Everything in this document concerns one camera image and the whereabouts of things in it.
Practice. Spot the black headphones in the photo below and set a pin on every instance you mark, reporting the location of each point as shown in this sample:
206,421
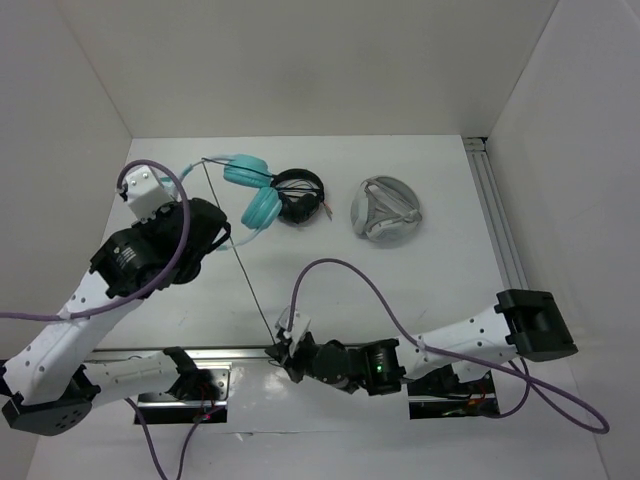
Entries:
302,194

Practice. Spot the aluminium front rail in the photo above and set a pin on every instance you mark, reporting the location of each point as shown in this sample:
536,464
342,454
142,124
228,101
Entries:
197,354

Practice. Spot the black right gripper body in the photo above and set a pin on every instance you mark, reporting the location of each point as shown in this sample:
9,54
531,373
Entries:
299,364

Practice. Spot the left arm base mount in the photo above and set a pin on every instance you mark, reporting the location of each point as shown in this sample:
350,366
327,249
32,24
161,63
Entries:
205,399

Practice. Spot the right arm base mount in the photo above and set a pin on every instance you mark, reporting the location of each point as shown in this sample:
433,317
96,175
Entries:
440,394

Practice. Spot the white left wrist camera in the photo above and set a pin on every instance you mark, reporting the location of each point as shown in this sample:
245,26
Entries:
144,193

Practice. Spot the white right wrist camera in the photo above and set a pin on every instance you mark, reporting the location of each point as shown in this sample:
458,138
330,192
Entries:
299,328

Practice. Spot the grey white headphones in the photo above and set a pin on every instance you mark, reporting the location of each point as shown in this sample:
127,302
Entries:
385,210

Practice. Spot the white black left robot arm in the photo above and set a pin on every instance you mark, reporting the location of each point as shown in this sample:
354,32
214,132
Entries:
50,387

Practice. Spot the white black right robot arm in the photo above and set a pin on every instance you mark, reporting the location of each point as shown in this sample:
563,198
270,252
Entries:
523,323

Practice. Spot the aluminium side rail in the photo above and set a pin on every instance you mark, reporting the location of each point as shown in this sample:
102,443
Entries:
508,258

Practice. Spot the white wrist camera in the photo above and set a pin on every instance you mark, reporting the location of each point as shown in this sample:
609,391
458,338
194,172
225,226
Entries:
299,328
144,193

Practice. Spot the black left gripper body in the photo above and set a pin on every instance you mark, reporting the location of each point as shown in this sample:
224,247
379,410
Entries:
192,271

